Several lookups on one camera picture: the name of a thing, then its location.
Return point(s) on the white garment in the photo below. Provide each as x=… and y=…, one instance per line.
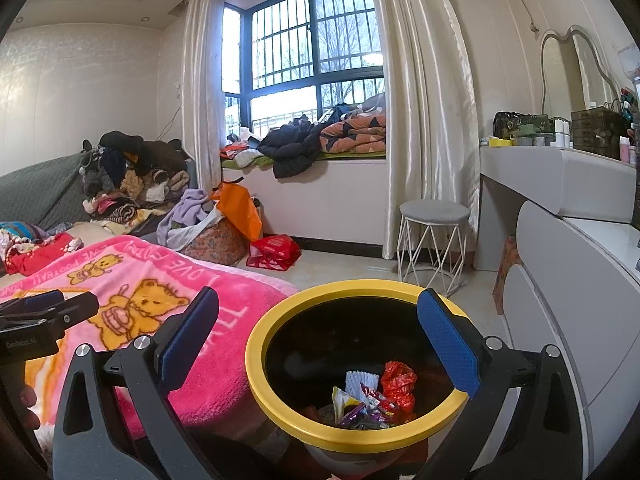
x=247, y=157

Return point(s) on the red candy wrapper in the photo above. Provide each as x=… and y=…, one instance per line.
x=380, y=402

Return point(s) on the floral patterned bag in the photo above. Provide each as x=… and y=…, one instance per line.
x=215, y=245

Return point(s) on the white foam net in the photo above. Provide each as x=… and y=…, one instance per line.
x=361, y=380

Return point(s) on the barred window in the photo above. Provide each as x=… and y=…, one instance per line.
x=310, y=80

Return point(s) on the narrow white curtain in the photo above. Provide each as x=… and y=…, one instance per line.
x=205, y=85

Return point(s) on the purple candy wrapper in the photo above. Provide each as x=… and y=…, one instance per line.
x=352, y=416

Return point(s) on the person's left hand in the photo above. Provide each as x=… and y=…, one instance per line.
x=29, y=400

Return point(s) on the beige bed sheet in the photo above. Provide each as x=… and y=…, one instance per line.
x=95, y=232

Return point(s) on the yellow-rimmed black trash bin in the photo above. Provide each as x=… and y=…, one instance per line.
x=350, y=287

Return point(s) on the small dark patterned storage box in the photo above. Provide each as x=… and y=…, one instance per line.
x=597, y=132

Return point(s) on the red plastic bag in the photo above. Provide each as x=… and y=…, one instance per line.
x=400, y=382

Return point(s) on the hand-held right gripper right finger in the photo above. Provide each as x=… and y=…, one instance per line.
x=447, y=340

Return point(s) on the pink bottle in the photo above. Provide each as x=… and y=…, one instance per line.
x=625, y=150

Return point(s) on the pink printed blanket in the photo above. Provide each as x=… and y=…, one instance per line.
x=210, y=270

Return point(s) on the orange bag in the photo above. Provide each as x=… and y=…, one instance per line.
x=240, y=210

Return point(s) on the lavender garment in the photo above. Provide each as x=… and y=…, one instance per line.
x=185, y=210

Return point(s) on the white yellow snack bag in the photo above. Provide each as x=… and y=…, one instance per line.
x=342, y=400

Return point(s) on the grey sofa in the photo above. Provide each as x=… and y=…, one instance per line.
x=45, y=185

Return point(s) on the black jacket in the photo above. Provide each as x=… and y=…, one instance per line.
x=290, y=150

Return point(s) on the orange patterned quilt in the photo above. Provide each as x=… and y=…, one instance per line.
x=355, y=135

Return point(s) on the pile of clothes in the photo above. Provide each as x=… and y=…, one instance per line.
x=130, y=160

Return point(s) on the red shopping bag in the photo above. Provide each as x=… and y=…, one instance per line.
x=272, y=250

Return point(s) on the wide white curtain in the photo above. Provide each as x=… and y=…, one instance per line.
x=425, y=110

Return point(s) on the red printed cloth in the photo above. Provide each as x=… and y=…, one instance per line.
x=45, y=255

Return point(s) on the black handbag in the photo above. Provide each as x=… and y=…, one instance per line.
x=515, y=122

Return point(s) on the colourful striped cloth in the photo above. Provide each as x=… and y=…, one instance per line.
x=20, y=232

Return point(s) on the white bottle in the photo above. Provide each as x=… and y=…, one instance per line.
x=559, y=132

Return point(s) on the clear plastic organizer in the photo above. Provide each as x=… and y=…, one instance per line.
x=630, y=60

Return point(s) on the vanity mirror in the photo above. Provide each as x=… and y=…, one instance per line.
x=560, y=75

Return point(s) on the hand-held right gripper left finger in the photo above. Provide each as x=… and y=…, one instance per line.
x=187, y=340

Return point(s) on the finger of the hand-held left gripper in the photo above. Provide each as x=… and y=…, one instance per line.
x=75, y=310
x=37, y=302

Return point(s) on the white vanity desk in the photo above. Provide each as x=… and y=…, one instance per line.
x=550, y=180

